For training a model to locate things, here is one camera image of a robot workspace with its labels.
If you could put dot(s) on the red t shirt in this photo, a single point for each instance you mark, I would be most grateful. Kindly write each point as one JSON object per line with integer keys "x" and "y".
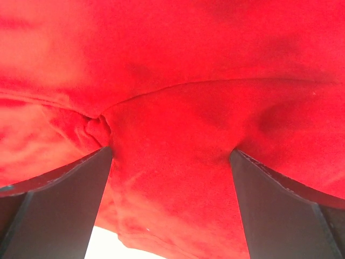
{"x": 173, "y": 87}

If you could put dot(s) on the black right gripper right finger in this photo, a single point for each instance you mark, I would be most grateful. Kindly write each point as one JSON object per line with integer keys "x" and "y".
{"x": 283, "y": 218}

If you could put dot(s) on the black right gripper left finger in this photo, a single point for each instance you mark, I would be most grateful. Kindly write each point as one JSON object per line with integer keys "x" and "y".
{"x": 52, "y": 215}

